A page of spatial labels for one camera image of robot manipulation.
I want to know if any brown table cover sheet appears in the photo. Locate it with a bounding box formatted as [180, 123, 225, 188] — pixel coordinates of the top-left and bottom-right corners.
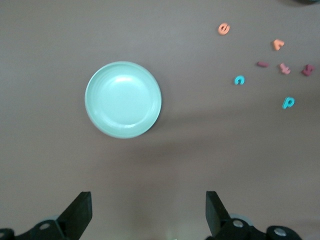
[0, 0, 320, 240]

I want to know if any teal foam letter p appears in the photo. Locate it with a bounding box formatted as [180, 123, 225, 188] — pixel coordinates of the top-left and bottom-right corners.
[281, 96, 296, 110]

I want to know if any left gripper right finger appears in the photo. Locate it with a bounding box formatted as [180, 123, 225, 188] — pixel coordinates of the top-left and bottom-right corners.
[205, 191, 301, 240]

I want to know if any pink red foam letter t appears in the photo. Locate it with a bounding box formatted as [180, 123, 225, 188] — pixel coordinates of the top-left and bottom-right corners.
[277, 62, 292, 75]

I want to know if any orange foam letter v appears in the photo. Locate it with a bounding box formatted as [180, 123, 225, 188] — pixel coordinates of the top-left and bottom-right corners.
[271, 38, 286, 52]

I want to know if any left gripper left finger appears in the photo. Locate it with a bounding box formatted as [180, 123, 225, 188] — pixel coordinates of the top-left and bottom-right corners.
[0, 191, 93, 240]

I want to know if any green plate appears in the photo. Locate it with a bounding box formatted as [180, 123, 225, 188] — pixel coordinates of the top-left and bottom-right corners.
[84, 61, 163, 140]

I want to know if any orange foam letter e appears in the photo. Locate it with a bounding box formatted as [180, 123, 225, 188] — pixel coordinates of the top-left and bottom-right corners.
[217, 22, 231, 36]

